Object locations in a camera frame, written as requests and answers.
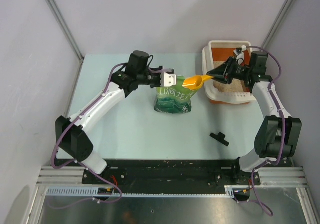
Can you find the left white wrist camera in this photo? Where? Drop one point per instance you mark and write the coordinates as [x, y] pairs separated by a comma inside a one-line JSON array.
[[168, 79]]

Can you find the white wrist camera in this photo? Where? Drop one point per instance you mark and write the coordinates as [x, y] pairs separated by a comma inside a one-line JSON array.
[[239, 54], [168, 79]]

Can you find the orange plastic scoop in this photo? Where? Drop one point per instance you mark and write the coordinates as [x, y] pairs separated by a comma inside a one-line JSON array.
[[195, 82]]

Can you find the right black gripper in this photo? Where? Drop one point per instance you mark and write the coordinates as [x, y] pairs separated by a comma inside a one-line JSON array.
[[224, 73]]

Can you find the grey slotted cable duct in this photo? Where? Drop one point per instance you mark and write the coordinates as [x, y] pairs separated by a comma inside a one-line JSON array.
[[105, 192]]

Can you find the black bag clip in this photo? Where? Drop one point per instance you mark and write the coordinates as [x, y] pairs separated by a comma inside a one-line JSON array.
[[220, 137]]

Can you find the right aluminium frame post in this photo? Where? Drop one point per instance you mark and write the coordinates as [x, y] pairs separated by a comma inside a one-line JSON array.
[[278, 22]]

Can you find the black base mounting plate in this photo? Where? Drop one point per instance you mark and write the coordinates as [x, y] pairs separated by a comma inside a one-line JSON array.
[[211, 172]]

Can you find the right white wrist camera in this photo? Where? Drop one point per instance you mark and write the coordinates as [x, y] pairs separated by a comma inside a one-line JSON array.
[[239, 54]]

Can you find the aluminium frame post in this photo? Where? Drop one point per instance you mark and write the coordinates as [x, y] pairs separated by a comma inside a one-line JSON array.
[[278, 22], [55, 10]]

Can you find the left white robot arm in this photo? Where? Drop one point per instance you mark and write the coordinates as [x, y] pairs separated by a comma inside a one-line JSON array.
[[72, 132]]

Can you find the aluminium extrusion rail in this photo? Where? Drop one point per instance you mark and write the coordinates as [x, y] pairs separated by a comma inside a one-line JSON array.
[[270, 177]]

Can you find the white orange litter box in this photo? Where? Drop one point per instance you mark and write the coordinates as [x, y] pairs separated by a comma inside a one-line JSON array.
[[214, 55]]

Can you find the green litter bag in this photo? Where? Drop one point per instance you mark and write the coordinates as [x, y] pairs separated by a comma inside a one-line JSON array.
[[175, 99]]

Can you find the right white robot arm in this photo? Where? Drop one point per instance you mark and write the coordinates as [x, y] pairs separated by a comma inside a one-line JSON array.
[[279, 133]]

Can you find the left aluminium frame post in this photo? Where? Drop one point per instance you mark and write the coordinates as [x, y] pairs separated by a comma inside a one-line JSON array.
[[55, 10]]

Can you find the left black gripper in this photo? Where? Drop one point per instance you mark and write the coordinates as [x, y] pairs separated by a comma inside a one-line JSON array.
[[157, 84]]

